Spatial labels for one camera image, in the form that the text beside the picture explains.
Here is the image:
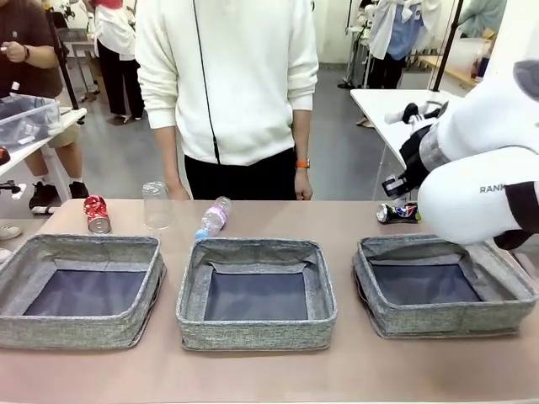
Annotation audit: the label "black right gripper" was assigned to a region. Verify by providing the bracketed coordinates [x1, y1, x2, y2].
[382, 125, 435, 202]

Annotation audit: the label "crushed black blue can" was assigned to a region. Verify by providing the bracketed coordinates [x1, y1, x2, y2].
[376, 201, 423, 225]

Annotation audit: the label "plastic bottle pink label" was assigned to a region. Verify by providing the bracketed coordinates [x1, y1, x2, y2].
[195, 195, 233, 241]

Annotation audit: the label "clear plastic cup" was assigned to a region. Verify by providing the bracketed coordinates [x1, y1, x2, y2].
[141, 180, 174, 231]

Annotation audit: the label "crushed red can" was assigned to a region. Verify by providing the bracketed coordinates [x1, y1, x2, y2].
[83, 194, 113, 235]

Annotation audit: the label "person's left forearm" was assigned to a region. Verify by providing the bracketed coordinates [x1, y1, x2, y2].
[291, 108, 313, 163]

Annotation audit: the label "person's right forearm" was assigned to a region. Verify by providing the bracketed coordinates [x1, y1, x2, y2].
[152, 125, 186, 190]

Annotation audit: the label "person's left hand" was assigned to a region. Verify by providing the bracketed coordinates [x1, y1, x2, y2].
[293, 167, 315, 201]

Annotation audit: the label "large white table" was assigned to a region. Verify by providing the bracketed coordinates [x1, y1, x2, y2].
[349, 88, 468, 203]

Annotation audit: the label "wooden table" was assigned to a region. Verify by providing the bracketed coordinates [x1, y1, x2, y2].
[420, 54, 481, 90]

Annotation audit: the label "bottle with red liquid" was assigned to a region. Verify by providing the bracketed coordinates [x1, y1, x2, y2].
[473, 48, 492, 83]

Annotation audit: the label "black stand pole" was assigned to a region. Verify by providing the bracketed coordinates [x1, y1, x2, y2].
[432, 0, 464, 93]

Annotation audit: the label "translucent plastic container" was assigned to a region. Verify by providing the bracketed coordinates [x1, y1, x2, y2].
[452, 37, 494, 83]

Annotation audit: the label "person blue shirt white jacket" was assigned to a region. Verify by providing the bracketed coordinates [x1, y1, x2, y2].
[366, 0, 443, 90]

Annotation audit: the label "grey fabric basket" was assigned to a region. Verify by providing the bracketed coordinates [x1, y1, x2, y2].
[0, 233, 168, 350]
[351, 234, 539, 340]
[175, 237, 339, 353]

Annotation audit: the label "person in green top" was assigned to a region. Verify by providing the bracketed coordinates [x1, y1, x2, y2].
[458, 0, 509, 39]

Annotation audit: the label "person in white sweater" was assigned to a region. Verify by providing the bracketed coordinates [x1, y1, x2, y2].
[135, 0, 320, 201]

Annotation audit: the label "person white shirt black trousers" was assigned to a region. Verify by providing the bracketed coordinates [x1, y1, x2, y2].
[89, 0, 145, 123]

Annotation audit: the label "grey metal desk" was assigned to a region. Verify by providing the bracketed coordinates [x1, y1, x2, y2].
[65, 40, 100, 92]

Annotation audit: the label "small white table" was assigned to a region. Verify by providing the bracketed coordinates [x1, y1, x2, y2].
[0, 107, 88, 203]

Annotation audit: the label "black tripod pole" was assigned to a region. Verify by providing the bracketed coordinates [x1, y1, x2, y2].
[44, 0, 81, 111]

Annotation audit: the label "clear plastic storage bin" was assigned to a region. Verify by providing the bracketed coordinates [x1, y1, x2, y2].
[0, 94, 62, 146]

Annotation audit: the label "black clamp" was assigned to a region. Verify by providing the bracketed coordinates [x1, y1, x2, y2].
[0, 178, 27, 199]

